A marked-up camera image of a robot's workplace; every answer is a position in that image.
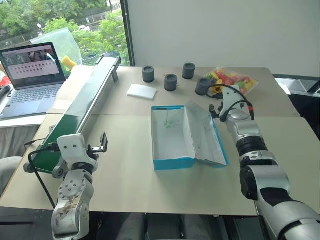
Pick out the yellow foam piece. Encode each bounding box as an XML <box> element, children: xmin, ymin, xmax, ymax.
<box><xmin>61</xmin><ymin>55</ymin><xmax>78</xmax><ymax>70</ymax></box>

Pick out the blue cardboard box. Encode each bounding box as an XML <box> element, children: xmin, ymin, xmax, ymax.
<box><xmin>150</xmin><ymin>100</ymin><xmax>230</xmax><ymax>172</ymax></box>

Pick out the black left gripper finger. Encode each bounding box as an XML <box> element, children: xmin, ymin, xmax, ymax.
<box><xmin>99</xmin><ymin>131</ymin><xmax>109</xmax><ymax>153</ymax></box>

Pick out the grey open laptop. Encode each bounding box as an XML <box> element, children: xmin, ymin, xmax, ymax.
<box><xmin>0</xmin><ymin>41</ymin><xmax>67</xmax><ymax>120</ymax></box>

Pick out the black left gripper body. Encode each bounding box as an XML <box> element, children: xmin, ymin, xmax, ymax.
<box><xmin>86</xmin><ymin>144</ymin><xmax>103</xmax><ymax>157</ymax></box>

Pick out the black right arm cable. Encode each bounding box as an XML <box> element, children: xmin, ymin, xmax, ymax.
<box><xmin>206</xmin><ymin>84</ymin><xmax>256</xmax><ymax>123</ymax></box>

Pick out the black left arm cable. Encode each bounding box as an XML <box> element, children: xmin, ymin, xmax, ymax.
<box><xmin>23</xmin><ymin>140</ymin><xmax>59</xmax><ymax>210</ymax></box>

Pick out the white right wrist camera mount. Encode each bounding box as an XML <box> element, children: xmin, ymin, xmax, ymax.
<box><xmin>219</xmin><ymin>85</ymin><xmax>245</xmax><ymax>119</ymax></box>

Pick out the translucent green plastic bag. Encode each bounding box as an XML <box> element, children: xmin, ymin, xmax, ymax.
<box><xmin>29</xmin><ymin>27</ymin><xmax>84</xmax><ymax>66</ymax></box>

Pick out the green conveyor belt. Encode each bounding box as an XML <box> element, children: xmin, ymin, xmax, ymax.
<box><xmin>23</xmin><ymin>56</ymin><xmax>122</xmax><ymax>180</ymax></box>

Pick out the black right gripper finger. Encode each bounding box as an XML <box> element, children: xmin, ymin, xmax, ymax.
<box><xmin>208</xmin><ymin>103</ymin><xmax>219</xmax><ymax>118</ymax></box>

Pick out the grey chair seat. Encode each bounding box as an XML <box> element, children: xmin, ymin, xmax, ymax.
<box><xmin>0</xmin><ymin>156</ymin><xmax>24</xmax><ymax>199</ymax></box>

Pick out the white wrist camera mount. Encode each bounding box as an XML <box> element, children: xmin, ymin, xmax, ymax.
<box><xmin>56</xmin><ymin>133</ymin><xmax>89</xmax><ymax>165</ymax></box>
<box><xmin>219</xmin><ymin>85</ymin><xmax>245</xmax><ymax>119</ymax></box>

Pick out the white foam pad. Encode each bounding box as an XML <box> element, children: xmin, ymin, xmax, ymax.
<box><xmin>126</xmin><ymin>83</ymin><xmax>158</xmax><ymax>101</ymax></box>

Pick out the bag of colourful toys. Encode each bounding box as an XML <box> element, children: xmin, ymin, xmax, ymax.
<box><xmin>202</xmin><ymin>65</ymin><xmax>260</xmax><ymax>97</ymax></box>

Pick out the black window frame post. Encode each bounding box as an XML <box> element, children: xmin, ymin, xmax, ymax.
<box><xmin>121</xmin><ymin>0</ymin><xmax>136</xmax><ymax>67</ymax></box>

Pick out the black flat panel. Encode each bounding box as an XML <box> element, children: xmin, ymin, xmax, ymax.
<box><xmin>0</xmin><ymin>206</ymin><xmax>55</xmax><ymax>240</ymax></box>

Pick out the dark grey cylinder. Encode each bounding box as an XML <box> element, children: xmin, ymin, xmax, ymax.
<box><xmin>163</xmin><ymin>73</ymin><xmax>178</xmax><ymax>92</ymax></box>
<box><xmin>141</xmin><ymin>65</ymin><xmax>156</xmax><ymax>83</ymax></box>
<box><xmin>181</xmin><ymin>62</ymin><xmax>196</xmax><ymax>80</ymax></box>
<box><xmin>194</xmin><ymin>77</ymin><xmax>213</xmax><ymax>97</ymax></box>

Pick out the black telephone handset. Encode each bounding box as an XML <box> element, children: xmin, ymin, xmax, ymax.
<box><xmin>0</xmin><ymin>84</ymin><xmax>13</xmax><ymax>107</ymax></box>

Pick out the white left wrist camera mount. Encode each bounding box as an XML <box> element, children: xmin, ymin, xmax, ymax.
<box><xmin>56</xmin><ymin>133</ymin><xmax>89</xmax><ymax>165</ymax></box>

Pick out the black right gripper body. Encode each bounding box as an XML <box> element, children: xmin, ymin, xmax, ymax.
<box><xmin>215</xmin><ymin>99</ymin><xmax>225</xmax><ymax>119</ymax></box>

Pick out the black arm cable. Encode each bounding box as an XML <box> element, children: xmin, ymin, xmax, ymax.
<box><xmin>206</xmin><ymin>84</ymin><xmax>256</xmax><ymax>123</ymax></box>
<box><xmin>23</xmin><ymin>140</ymin><xmax>59</xmax><ymax>210</ymax></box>

